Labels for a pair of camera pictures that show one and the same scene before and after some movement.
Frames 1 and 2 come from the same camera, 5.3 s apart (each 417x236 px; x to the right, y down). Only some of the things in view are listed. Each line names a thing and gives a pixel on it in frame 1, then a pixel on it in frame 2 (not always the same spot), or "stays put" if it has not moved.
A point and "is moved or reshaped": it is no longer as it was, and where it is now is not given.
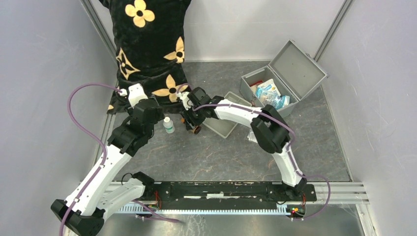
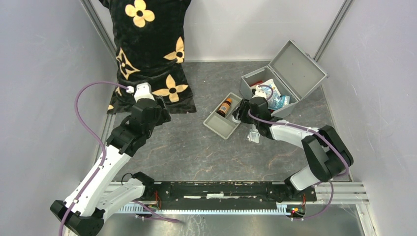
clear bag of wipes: (252, 137) stays put
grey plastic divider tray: (223, 128) stays put
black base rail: (250, 193) stays put
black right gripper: (191, 122) to (239, 113)
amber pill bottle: (196, 130) is moved or reshaped
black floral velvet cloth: (149, 38) stays put
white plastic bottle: (168, 125) is moved or reshaped
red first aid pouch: (257, 83) stays put
